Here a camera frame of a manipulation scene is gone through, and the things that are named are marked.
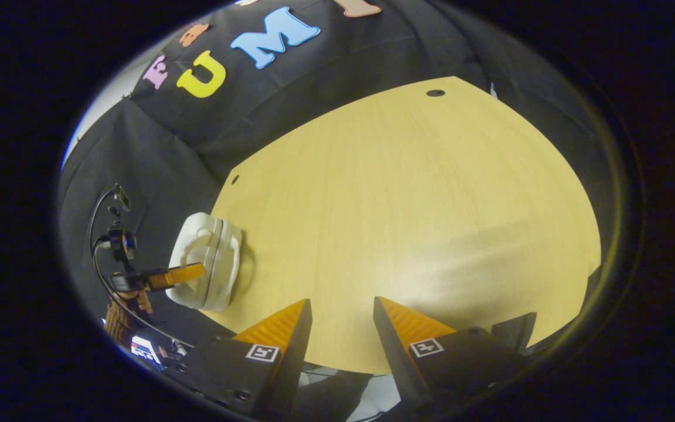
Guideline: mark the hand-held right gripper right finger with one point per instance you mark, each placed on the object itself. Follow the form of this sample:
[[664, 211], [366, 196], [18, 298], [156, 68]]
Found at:
[[393, 357]]

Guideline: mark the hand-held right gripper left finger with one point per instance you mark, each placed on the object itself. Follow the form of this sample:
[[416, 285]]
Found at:
[[290, 363]]

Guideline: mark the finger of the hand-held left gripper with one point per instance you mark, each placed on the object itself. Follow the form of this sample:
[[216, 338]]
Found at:
[[132, 282]]

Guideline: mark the white suitcase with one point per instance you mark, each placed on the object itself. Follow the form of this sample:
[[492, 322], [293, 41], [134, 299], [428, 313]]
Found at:
[[214, 264]]

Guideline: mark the white printed object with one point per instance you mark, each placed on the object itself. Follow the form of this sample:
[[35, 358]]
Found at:
[[145, 350]]

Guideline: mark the black backdrop cloth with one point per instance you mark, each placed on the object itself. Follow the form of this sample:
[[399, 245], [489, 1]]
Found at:
[[326, 76]]

